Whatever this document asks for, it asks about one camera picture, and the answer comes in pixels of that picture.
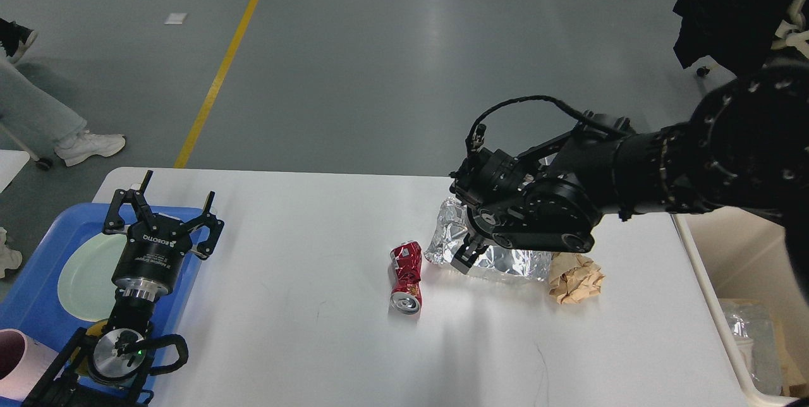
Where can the walking person dark shoes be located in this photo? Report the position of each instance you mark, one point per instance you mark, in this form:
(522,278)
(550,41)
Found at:
(16,40)

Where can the light green plate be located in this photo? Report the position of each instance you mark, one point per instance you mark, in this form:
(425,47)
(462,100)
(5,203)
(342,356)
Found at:
(85,287)

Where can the beige plastic bin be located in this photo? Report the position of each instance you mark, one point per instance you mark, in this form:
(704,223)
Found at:
(738,256)

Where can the pink ribbed cup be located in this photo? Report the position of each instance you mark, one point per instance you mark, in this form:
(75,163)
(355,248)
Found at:
(23,362)

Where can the teal mug yellow inside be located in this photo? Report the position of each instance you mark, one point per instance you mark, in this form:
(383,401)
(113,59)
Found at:
(97,329)

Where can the blue plastic tray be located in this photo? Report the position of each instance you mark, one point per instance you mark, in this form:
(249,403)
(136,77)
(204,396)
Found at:
(32,305)

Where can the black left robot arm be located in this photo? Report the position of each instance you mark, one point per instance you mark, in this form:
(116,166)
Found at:
(111,368)

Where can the white paper scrap on floor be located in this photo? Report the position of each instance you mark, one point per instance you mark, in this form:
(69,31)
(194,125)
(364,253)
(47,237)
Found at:
(175,19)

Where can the brown paper ball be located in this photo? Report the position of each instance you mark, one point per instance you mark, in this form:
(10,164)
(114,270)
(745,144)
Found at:
(573,278)

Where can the crushed red soda can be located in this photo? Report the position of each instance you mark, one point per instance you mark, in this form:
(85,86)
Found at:
(406,295)

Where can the grey white office chair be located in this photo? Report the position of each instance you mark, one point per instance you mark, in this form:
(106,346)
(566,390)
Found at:
(793,21)

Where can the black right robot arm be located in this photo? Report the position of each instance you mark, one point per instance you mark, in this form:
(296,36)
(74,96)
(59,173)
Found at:
(745,146)

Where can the aluminium foil tray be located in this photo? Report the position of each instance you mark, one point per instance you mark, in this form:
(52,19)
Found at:
(752,326)

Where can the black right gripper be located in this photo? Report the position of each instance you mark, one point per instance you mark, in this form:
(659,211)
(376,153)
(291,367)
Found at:
(481,225)

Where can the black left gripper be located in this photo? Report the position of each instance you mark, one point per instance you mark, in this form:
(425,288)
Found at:
(152,258)

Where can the white chair at left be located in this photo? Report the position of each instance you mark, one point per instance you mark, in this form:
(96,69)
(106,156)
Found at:
(12,161)

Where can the aluminium foil sheet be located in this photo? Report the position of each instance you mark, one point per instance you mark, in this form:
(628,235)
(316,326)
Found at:
(496,264)

